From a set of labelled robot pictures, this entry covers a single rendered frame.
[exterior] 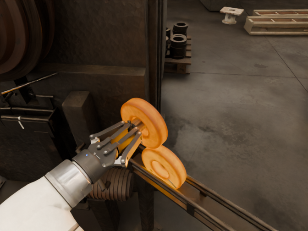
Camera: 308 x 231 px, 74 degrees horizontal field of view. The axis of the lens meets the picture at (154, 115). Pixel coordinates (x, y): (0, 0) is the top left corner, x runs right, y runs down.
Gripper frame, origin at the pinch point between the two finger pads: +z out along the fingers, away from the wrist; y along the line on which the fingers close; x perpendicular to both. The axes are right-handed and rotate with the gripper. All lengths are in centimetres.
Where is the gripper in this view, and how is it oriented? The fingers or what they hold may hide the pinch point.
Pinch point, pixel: (143, 120)
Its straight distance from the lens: 55.9
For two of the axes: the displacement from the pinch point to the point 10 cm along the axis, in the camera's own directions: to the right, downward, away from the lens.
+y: 7.6, 4.4, -4.8
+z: 6.5, -5.6, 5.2
